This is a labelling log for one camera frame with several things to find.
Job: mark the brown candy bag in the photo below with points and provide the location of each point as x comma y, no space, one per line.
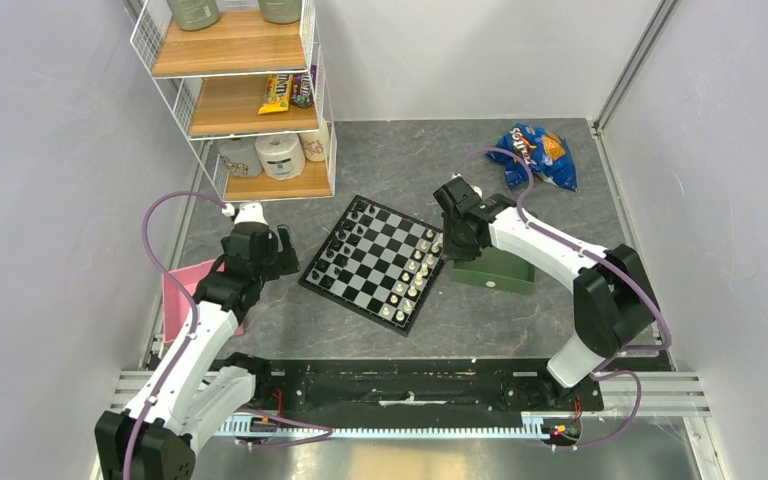
303,88

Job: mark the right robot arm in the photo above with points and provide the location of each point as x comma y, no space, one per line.
612,297

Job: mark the blue chips bag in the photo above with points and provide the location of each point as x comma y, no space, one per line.
546,154

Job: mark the white patterned mug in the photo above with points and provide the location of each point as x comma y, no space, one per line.
240,156

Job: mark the pink plastic box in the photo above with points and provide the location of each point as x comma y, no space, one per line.
175,306

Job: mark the green plastic tray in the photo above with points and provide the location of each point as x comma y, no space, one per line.
496,270

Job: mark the white cup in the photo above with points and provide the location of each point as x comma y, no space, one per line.
316,144

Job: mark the white wire wooden shelf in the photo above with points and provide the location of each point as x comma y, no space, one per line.
214,80

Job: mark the black white chessboard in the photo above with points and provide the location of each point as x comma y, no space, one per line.
364,257

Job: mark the white toilet paper roll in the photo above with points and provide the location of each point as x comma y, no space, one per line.
281,155

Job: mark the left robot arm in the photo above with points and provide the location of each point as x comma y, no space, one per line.
161,430

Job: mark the yellow candy bag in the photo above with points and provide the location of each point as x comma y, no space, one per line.
277,94

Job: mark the aluminium frame rail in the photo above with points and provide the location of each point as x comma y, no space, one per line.
640,53

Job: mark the green bottle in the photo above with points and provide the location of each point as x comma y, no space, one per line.
281,12
194,15

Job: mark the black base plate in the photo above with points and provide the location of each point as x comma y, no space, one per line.
416,393

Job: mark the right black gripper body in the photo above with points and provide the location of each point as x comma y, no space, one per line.
456,243

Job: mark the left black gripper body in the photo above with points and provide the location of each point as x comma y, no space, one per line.
269,268

